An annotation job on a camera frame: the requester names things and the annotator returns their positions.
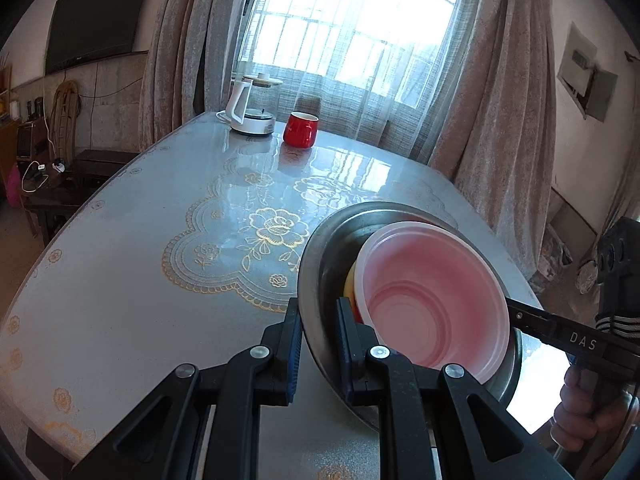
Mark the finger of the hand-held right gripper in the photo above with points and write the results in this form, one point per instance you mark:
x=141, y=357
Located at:
x=565, y=332

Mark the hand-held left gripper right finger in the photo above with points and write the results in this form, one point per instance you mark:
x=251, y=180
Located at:
x=345, y=350

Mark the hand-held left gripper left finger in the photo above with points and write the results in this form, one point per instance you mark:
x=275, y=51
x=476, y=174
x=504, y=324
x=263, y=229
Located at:
x=295, y=350

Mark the yellow plastic bowl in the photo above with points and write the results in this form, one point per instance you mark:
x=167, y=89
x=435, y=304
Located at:
x=351, y=285

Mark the stainless steel bowl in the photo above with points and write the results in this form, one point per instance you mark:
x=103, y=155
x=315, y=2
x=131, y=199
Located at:
x=325, y=270

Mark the red plastic bowl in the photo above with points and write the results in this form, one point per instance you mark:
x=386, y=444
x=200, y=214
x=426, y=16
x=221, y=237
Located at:
x=425, y=285

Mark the person's right hand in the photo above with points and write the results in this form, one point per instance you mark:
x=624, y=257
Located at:
x=575, y=410

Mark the beige curtain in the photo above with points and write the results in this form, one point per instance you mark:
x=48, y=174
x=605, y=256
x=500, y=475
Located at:
x=510, y=135
x=190, y=60

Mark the red mug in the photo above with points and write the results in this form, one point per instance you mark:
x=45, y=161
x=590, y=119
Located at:
x=299, y=132

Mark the white glass electric kettle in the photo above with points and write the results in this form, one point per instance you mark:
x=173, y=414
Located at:
x=255, y=125

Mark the dark wooden dining chair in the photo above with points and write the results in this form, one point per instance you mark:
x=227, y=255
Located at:
x=310, y=106

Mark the white sheer curtain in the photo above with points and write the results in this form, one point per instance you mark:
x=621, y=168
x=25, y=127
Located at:
x=350, y=100

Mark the dark low table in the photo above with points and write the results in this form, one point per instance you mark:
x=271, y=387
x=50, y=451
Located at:
x=95, y=165

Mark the barred window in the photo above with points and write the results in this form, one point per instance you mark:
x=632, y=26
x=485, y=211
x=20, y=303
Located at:
x=325, y=35

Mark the pink plastic object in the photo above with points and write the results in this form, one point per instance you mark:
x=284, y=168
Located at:
x=12, y=187

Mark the light wooden chair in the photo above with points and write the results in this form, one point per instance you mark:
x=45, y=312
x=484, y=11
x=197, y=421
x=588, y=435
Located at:
x=65, y=115

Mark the black small speaker box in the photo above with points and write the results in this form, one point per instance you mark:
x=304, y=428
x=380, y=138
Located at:
x=25, y=142

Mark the wooden cabinet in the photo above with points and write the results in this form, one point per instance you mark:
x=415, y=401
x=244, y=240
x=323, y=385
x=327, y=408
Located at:
x=7, y=150

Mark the black flat screen television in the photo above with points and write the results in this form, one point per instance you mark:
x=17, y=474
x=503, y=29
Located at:
x=95, y=20

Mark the grey wall electrical box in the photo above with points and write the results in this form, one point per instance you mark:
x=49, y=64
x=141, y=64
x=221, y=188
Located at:
x=585, y=70

